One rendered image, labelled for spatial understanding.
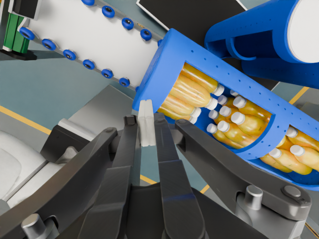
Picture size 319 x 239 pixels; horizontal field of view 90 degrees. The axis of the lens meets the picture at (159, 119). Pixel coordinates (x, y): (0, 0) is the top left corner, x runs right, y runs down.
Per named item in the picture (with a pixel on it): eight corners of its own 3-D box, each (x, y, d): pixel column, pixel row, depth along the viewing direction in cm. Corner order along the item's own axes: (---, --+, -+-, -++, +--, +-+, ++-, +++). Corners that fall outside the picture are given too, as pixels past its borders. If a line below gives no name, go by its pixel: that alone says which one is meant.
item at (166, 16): (248, 102, 181) (257, 106, 167) (136, 8, 138) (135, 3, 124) (285, 63, 167) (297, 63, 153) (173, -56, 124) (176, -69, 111)
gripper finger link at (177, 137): (154, 132, 13) (190, 128, 13) (152, 113, 18) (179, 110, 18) (156, 148, 14) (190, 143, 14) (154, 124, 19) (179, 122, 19)
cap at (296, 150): (292, 155, 65) (289, 154, 65) (293, 146, 66) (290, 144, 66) (304, 155, 61) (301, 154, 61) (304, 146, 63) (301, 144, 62)
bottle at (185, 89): (164, 65, 51) (210, 91, 55) (153, 85, 52) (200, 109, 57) (167, 64, 44) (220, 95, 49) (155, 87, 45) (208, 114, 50)
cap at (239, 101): (246, 103, 57) (242, 100, 56) (238, 109, 59) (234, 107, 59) (244, 96, 59) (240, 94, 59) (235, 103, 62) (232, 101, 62)
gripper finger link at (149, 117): (145, 118, 15) (153, 117, 15) (145, 99, 21) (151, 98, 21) (149, 146, 16) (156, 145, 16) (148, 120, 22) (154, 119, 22)
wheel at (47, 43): (56, 50, 60) (59, 47, 60) (44, 41, 56) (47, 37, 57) (50, 52, 62) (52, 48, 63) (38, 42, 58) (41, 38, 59)
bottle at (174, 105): (148, 89, 49) (198, 114, 53) (154, 74, 52) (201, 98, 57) (141, 100, 55) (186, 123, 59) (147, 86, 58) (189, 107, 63)
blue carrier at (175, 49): (272, 165, 92) (326, 206, 65) (132, 98, 70) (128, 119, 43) (305, 124, 85) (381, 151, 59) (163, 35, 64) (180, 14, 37)
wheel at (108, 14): (116, 16, 59) (117, 11, 58) (108, 20, 57) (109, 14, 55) (107, 8, 59) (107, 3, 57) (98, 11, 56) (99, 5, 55)
